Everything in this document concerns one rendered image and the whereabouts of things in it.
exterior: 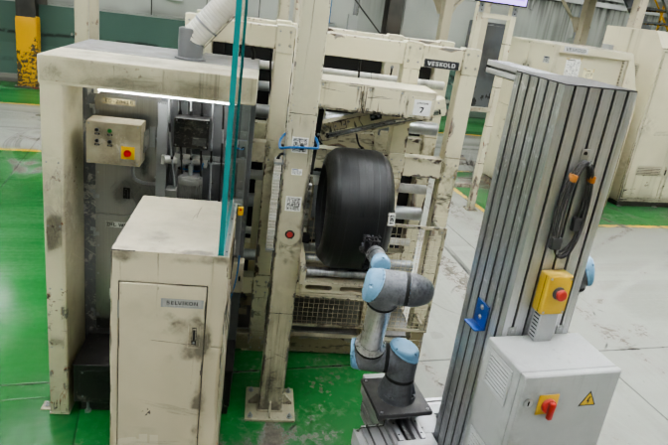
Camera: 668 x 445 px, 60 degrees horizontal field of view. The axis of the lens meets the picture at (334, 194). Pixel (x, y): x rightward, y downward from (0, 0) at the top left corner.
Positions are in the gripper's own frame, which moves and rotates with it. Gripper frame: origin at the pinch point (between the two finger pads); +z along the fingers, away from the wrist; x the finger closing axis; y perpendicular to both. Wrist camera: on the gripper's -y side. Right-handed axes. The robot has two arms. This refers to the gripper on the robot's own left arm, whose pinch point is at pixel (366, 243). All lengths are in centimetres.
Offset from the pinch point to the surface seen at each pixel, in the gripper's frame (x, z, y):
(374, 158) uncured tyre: -2.5, 18.7, 36.7
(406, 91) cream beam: -19, 41, 69
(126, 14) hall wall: 308, 897, 134
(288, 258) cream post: 32.4, 24.6, -17.9
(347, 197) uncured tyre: 10.8, 2.3, 20.4
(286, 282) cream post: 32, 26, -31
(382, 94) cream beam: -7, 41, 66
